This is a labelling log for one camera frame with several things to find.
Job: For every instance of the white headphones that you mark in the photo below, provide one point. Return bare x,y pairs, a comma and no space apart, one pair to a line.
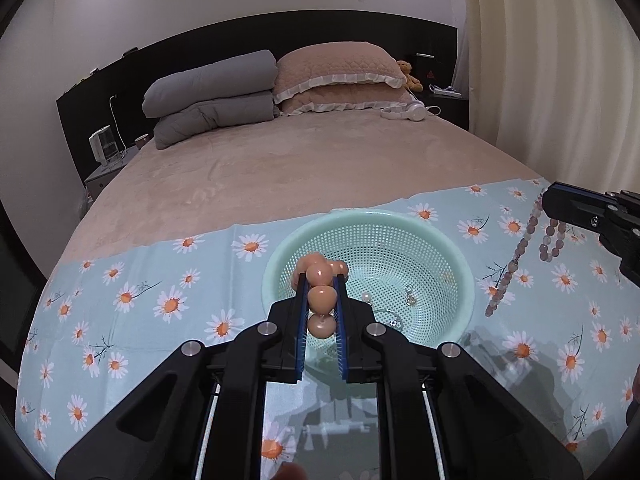
412,112

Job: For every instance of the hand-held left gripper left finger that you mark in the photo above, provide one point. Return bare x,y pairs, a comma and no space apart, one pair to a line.
301,325

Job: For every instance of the grey nightstand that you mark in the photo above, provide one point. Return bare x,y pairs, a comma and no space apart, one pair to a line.
105,175

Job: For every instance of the folded grey duvet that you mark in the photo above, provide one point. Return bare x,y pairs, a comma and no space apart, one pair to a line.
210,82
215,120

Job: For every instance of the white power strip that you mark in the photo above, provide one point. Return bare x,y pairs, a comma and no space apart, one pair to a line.
446,92

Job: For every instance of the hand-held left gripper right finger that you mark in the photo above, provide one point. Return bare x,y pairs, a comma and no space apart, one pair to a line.
340,325

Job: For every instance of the daisy print blue cloth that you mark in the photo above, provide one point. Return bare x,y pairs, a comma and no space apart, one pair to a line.
150,340

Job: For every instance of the beige frilled pillow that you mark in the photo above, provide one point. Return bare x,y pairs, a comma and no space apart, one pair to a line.
335,67
350,97

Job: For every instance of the bed with beige blanket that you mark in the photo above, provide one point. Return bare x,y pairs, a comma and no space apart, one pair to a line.
300,170

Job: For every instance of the green plastic basket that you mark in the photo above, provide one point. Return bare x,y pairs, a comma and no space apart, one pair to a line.
400,260

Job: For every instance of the brown teddy bear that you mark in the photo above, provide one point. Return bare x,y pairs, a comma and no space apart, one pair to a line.
409,76

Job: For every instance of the small white heater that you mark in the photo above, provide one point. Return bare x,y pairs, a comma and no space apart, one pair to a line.
102,145

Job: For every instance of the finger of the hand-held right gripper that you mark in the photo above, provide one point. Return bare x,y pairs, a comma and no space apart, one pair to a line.
575,206

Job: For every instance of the small cup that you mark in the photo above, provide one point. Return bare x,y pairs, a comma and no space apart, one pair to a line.
142,141

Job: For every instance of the black nightstand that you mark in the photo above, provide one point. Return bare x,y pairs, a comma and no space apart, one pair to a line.
450,110

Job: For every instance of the black headboard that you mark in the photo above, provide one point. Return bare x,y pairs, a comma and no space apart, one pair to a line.
200,45

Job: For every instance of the cream curtain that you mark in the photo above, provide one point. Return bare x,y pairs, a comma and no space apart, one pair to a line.
550,60

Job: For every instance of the person's left hand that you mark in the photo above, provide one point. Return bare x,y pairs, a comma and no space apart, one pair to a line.
291,473

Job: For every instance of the crystal earring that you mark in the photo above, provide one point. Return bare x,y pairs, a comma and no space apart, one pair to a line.
395,322

